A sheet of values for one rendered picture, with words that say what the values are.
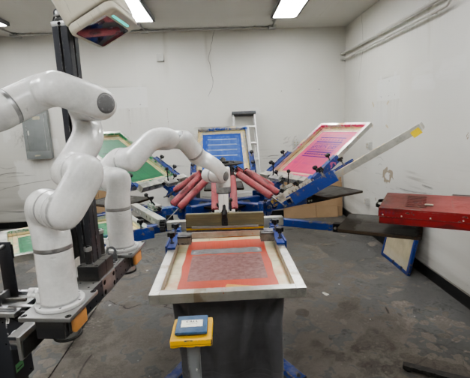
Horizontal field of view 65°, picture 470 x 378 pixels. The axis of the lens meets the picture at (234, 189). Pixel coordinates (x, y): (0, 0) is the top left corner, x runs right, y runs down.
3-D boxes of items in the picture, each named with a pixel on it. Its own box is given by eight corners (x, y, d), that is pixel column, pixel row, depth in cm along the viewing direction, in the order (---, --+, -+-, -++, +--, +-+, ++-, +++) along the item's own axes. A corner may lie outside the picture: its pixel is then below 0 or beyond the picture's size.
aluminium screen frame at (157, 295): (306, 296, 136) (306, 287, 135) (148, 304, 135) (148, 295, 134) (276, 233, 214) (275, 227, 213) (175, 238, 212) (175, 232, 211)
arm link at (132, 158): (169, 114, 147) (139, 115, 158) (110, 181, 128) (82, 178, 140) (187, 141, 156) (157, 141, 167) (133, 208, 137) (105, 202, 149)
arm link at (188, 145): (160, 141, 148) (137, 141, 157) (189, 173, 162) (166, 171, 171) (179, 112, 155) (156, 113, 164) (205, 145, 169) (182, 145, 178)
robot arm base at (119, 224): (91, 253, 137) (87, 213, 134) (106, 242, 149) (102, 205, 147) (132, 253, 136) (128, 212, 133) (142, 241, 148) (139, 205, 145)
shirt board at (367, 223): (423, 231, 234) (423, 219, 233) (420, 251, 199) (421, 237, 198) (237, 214, 297) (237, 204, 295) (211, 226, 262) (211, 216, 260)
